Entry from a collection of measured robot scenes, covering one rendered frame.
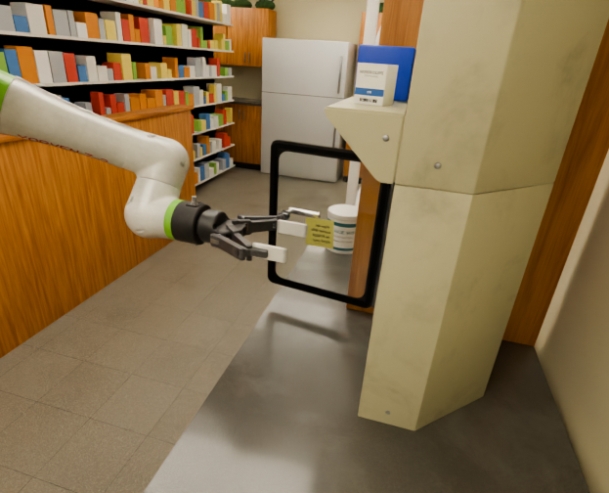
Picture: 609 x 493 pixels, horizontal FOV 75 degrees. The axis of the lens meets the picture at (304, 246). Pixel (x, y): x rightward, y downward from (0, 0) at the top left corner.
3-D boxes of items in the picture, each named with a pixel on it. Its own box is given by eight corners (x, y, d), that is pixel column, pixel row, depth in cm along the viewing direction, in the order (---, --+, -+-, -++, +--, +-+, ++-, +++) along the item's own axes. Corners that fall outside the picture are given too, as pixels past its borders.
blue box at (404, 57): (409, 98, 82) (416, 49, 78) (407, 102, 73) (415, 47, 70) (361, 94, 84) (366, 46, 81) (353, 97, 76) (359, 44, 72)
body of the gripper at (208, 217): (194, 215, 83) (235, 222, 81) (214, 203, 91) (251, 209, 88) (195, 247, 87) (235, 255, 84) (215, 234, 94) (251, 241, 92)
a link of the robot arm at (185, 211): (195, 235, 96) (172, 250, 88) (192, 188, 91) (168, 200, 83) (217, 240, 95) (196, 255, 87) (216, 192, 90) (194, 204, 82)
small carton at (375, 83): (393, 104, 67) (398, 65, 64) (382, 106, 63) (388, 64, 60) (365, 101, 69) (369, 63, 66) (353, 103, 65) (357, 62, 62)
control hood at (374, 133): (405, 147, 87) (413, 98, 83) (394, 185, 59) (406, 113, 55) (353, 141, 90) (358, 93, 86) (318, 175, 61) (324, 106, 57)
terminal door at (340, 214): (370, 310, 104) (395, 156, 87) (267, 281, 114) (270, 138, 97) (371, 308, 105) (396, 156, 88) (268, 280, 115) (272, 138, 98)
